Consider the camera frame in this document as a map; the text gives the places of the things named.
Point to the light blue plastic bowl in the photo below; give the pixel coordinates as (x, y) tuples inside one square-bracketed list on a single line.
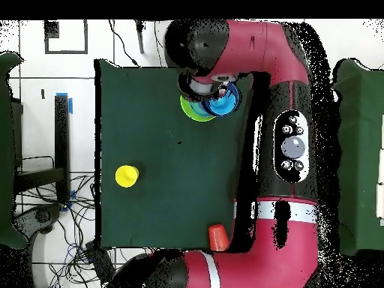
[(196, 109)]

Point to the black stand leg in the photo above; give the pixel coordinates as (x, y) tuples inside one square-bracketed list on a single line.
[(139, 39)]

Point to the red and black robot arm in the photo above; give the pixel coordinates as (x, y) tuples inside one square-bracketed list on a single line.
[(270, 45)]

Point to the blue tape strip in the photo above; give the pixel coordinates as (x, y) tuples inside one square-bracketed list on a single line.
[(70, 105)]

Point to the black stand post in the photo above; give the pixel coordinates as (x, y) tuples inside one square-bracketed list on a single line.
[(62, 135)]

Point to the orange plastic cup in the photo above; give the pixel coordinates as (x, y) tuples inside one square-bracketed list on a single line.
[(218, 237)]

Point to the light blue plastic cup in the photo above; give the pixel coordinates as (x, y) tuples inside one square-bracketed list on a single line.
[(223, 105)]

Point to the green cloth side table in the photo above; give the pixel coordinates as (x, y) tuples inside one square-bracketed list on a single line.
[(6, 150), (366, 150)]

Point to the dark blue plastic bowl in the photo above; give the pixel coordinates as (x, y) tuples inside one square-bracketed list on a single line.
[(237, 102)]

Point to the black power strip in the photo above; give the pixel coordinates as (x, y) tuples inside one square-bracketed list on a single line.
[(100, 261)]

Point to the yellow plastic cup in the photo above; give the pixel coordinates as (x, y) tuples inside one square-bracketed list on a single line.
[(126, 177)]

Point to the black square floor frame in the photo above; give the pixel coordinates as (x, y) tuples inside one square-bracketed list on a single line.
[(51, 30)]

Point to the green plastic bowl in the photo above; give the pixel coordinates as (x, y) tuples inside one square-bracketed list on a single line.
[(187, 112)]

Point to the dark green table cloth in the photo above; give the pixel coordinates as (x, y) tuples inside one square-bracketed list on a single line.
[(150, 135)]

